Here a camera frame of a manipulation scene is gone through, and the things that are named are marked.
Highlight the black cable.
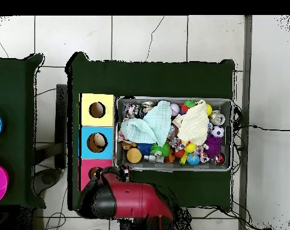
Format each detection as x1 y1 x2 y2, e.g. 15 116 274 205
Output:
233 123 290 132

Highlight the white baseball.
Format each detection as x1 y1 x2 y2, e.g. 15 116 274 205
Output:
170 102 181 117

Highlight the mint green waffle cloth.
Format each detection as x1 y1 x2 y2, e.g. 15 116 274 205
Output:
119 99 173 147

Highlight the green and orange spiky ball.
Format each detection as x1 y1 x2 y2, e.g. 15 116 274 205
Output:
179 99 197 116

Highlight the wooden box with three holes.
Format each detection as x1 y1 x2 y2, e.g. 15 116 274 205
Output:
78 92 116 192

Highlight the blue globe ball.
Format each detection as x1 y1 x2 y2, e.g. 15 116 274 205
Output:
186 152 201 167

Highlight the cream waffle cloth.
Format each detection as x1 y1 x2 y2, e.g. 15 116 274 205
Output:
171 99 210 146

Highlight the dark green side table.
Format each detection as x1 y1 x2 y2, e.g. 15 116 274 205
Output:
0 53 46 208

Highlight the small soccer ball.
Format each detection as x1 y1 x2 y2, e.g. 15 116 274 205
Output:
210 125 225 138

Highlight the crushed silver drink can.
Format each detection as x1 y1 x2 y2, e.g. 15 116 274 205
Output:
209 110 226 126

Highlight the dark green table cloth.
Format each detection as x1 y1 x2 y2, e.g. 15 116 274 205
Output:
65 52 235 211

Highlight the purple spiky ball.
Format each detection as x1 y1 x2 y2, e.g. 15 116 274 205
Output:
204 134 223 159

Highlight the orange round sponge disc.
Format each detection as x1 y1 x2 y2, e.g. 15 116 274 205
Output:
126 147 143 164

